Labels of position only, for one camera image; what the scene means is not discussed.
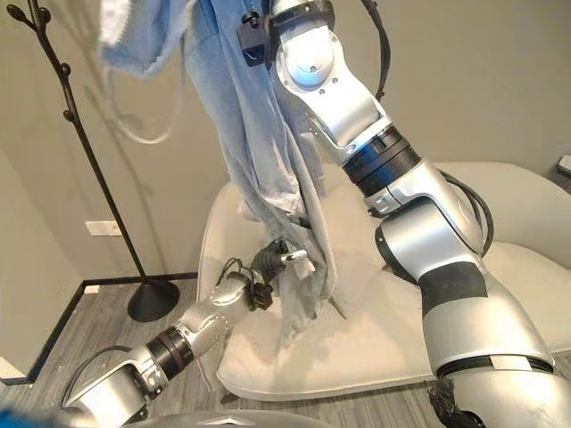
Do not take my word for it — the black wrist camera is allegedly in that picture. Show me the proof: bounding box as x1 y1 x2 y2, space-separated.
246 284 274 312
236 12 274 69

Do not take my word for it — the white wall socket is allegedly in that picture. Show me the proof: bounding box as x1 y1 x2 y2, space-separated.
85 218 122 237

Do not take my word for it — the beige upholstered sofa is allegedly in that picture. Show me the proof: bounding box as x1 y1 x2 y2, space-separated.
195 160 571 402

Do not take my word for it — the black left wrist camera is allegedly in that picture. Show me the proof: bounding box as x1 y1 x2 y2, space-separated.
246 284 274 312

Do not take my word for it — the black right elbow cable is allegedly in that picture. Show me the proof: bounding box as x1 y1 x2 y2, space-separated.
441 171 495 258

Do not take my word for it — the black baseboard strip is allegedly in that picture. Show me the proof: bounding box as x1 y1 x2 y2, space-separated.
0 271 200 387

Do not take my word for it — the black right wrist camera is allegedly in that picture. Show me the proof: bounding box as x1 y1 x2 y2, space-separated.
236 12 274 69

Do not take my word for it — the black branch-shaped coat rack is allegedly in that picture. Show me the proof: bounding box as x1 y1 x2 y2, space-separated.
7 0 182 323

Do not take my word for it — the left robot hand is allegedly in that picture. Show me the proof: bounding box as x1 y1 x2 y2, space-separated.
251 239 310 286

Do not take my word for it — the black right forearm cable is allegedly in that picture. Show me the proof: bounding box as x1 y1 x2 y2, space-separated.
360 0 394 102

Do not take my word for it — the silver robot torso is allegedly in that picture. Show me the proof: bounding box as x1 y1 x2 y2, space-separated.
145 409 325 428

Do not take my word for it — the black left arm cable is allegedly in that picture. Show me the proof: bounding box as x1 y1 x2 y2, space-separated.
60 345 135 407

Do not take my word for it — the light blue denim garment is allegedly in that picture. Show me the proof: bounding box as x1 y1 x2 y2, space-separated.
95 0 353 354

